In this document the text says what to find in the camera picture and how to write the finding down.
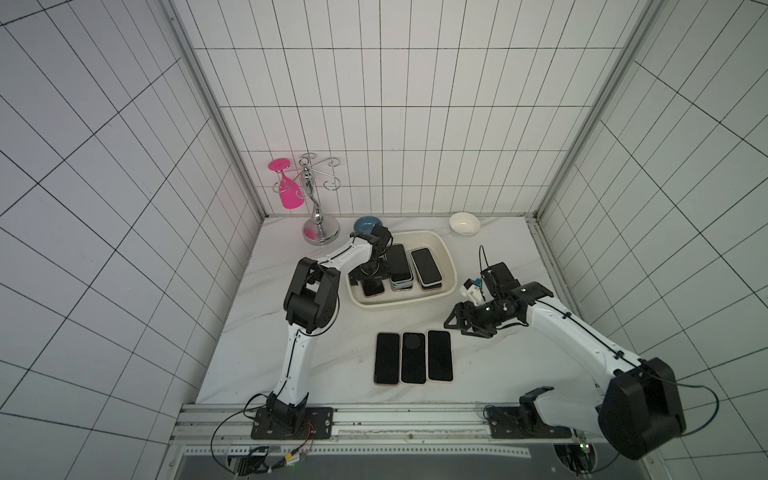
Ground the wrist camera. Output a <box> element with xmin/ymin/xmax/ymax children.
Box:
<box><xmin>460</xmin><ymin>262</ymin><xmax>521</xmax><ymax>306</ymax></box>
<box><xmin>370</xmin><ymin>224</ymin><xmax>392</xmax><ymax>246</ymax></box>

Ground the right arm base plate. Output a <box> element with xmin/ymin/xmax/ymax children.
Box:
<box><xmin>483</xmin><ymin>405</ymin><xmax>573</xmax><ymax>440</ymax></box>

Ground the chrome glass holder stand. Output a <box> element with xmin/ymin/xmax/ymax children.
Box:
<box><xmin>292</xmin><ymin>152</ymin><xmax>340</xmax><ymax>246</ymax></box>

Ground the pink plastic wine glass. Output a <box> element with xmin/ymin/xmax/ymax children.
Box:
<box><xmin>268</xmin><ymin>158</ymin><xmax>305</xmax><ymax>210</ymax></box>

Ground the white plastic storage box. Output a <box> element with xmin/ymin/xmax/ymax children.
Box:
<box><xmin>346</xmin><ymin>231</ymin><xmax>458</xmax><ymax>309</ymax></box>

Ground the white ceramic bowl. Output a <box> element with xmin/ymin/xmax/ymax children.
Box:
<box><xmin>449</xmin><ymin>212</ymin><xmax>481</xmax><ymax>236</ymax></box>

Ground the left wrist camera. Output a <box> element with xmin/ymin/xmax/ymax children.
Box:
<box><xmin>370</xmin><ymin>224</ymin><xmax>392</xmax><ymax>246</ymax></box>

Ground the blue ceramic bowl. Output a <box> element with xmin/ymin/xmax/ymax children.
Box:
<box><xmin>353</xmin><ymin>215</ymin><xmax>382</xmax><ymax>234</ymax></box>

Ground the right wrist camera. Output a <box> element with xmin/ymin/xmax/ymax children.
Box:
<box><xmin>460</xmin><ymin>262</ymin><xmax>521</xmax><ymax>306</ymax></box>

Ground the aluminium mounting rail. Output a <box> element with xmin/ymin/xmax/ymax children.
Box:
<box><xmin>170</xmin><ymin>403</ymin><xmax>619</xmax><ymax>464</ymax></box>

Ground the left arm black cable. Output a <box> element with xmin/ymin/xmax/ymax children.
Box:
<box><xmin>208</xmin><ymin>239</ymin><xmax>373</xmax><ymax>478</ymax></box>

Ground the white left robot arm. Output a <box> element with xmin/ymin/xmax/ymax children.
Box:
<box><xmin>263</xmin><ymin>224</ymin><xmax>392</xmax><ymax>435</ymax></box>

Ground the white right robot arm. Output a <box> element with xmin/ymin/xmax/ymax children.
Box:
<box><xmin>444</xmin><ymin>282</ymin><xmax>686</xmax><ymax>460</ymax></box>

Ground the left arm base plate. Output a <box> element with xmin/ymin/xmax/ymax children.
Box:
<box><xmin>250</xmin><ymin>407</ymin><xmax>335</xmax><ymax>440</ymax></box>

